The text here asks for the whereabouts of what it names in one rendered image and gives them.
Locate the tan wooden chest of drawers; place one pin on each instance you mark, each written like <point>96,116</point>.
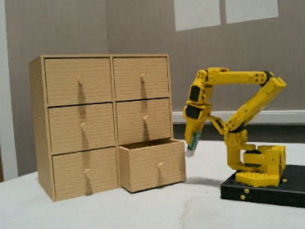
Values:
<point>40,117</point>

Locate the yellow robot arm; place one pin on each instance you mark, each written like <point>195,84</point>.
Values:
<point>264,159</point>

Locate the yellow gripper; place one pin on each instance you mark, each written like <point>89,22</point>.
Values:
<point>194,114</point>

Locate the white eraser with green sleeve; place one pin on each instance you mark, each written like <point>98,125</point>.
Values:
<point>193,144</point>

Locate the tan cardboard drawer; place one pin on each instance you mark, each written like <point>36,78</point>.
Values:
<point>66,79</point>
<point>140,163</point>
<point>72,174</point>
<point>142,118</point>
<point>80,125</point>
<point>140,77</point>

